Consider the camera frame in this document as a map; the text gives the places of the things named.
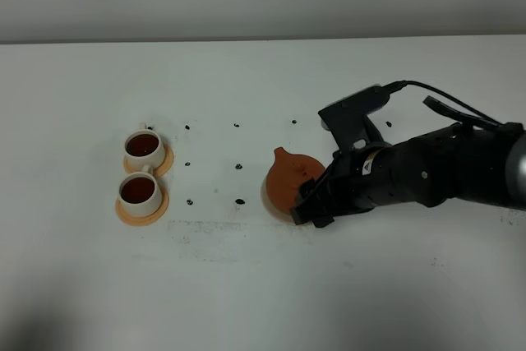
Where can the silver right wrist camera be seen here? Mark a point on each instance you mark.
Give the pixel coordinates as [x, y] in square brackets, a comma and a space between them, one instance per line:
[348, 118]

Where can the orange coaster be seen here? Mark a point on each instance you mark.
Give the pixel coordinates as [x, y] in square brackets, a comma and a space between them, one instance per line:
[128, 219]
[162, 169]

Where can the far white teacup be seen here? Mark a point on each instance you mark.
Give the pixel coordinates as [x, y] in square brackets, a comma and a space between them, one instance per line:
[144, 147]

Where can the white teacup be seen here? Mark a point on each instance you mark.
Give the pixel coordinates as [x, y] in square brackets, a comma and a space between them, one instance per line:
[139, 193]
[144, 147]

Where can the brown clay teapot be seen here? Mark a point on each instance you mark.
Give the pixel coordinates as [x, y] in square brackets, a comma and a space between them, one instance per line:
[286, 175]

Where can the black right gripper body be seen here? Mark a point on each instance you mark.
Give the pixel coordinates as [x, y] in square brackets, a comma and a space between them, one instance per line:
[359, 181]

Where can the far orange coaster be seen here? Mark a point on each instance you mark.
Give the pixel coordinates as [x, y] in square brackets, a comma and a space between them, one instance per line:
[162, 169]

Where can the near white teacup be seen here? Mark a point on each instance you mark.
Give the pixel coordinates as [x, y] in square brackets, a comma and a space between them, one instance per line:
[139, 193]

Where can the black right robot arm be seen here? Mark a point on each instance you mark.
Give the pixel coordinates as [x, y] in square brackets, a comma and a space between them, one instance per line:
[484, 166]

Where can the beige round teapot saucer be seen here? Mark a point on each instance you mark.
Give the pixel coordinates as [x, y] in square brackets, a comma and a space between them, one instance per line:
[273, 212]

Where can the near orange coaster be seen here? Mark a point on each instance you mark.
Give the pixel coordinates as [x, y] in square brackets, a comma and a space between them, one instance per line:
[128, 219]

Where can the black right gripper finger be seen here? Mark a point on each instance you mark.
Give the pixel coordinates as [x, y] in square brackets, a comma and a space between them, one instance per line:
[315, 209]
[305, 189]

